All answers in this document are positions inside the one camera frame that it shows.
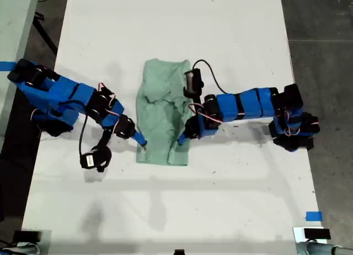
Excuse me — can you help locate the pale green T-shirt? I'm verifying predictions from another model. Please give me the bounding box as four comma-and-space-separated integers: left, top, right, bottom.
135, 59, 192, 166

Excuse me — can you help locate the black stand leg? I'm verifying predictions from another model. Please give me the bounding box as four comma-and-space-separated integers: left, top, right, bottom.
32, 13, 59, 55

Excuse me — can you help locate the pale side table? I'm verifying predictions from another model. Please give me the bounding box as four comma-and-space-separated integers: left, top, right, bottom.
0, 0, 41, 153

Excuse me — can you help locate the grey tube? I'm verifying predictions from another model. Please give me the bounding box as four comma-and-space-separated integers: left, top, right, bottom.
296, 240, 353, 255

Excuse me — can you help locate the black camera stalk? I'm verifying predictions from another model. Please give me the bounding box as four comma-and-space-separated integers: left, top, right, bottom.
190, 96, 201, 117
95, 127, 115, 152

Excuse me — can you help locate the black camera box grey face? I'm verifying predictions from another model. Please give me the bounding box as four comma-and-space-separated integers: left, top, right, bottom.
183, 68, 205, 99

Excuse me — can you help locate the black camera box white label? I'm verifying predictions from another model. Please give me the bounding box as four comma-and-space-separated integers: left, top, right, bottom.
79, 147, 113, 173

